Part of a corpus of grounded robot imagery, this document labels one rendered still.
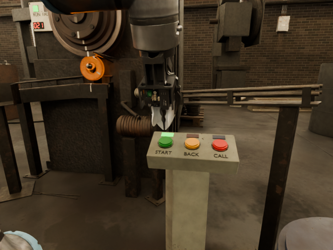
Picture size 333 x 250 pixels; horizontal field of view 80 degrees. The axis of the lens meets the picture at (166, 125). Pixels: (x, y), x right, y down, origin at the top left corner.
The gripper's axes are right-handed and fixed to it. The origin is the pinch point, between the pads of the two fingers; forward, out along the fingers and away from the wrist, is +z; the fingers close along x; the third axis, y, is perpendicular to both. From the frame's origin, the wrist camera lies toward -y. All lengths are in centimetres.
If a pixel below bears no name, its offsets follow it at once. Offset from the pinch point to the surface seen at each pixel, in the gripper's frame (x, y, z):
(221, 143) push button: 15.2, 0.2, 5.7
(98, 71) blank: -56, -75, 13
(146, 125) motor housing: -20, -47, 35
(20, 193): -106, -23, 78
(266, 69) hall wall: 229, -646, 222
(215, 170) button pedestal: 13.7, 5.5, 10.7
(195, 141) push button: 8.3, 0.0, 5.7
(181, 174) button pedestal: 4.9, 6.0, 12.8
